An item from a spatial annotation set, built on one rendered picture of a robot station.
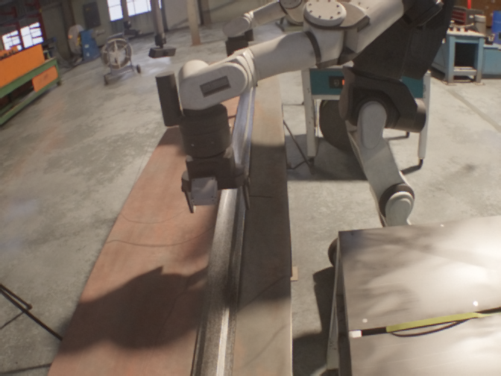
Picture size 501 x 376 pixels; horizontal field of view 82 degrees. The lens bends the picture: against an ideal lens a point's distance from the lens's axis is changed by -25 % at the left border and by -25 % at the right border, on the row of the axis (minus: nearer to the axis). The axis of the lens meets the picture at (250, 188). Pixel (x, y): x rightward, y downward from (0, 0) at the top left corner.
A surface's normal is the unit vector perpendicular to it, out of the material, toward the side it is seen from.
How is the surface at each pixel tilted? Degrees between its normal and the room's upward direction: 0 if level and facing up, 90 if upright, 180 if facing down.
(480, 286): 0
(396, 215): 90
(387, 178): 90
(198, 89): 90
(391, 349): 0
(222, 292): 0
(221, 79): 90
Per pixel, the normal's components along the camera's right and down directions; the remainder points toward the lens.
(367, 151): 0.04, 0.53
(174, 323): -0.11, -0.84
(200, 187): -0.12, -0.46
